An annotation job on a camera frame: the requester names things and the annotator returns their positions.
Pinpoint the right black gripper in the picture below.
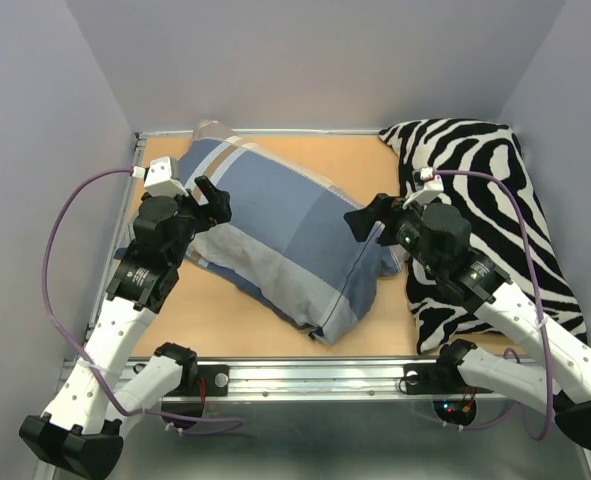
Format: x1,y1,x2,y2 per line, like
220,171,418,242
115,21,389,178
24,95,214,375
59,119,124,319
345,192,443,275

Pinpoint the blue striped pillowcase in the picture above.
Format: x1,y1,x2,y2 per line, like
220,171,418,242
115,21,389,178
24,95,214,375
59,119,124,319
179,120,403,345

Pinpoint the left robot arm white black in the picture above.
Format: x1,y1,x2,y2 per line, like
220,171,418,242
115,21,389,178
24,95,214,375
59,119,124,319
19,176,232,479

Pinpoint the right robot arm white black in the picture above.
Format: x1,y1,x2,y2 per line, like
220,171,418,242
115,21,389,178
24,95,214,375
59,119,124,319
344,194,591,450

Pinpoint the zebra print pillow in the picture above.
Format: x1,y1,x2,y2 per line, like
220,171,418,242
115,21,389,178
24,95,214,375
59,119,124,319
378,118,588,342

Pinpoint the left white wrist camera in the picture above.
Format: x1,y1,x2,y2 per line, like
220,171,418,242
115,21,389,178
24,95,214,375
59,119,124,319
130,156,188,197

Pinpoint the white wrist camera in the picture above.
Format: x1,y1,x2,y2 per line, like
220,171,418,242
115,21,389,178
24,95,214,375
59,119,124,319
403,167,444,208
130,156,188,197

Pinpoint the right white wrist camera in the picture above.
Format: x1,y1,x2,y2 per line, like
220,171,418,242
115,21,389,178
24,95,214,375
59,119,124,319
403,167,444,208

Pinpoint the aluminium frame rail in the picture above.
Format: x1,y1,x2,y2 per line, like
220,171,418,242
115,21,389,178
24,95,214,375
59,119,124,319
34,130,591,480

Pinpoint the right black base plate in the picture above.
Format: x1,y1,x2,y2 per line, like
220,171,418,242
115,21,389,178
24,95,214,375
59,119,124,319
402,363,468,395

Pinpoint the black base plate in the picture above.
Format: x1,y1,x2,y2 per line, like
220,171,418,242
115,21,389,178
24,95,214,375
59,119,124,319
402,363,468,395
169,364,230,397

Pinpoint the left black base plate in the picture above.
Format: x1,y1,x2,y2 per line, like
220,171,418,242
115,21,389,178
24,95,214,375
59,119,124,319
169,364,230,397

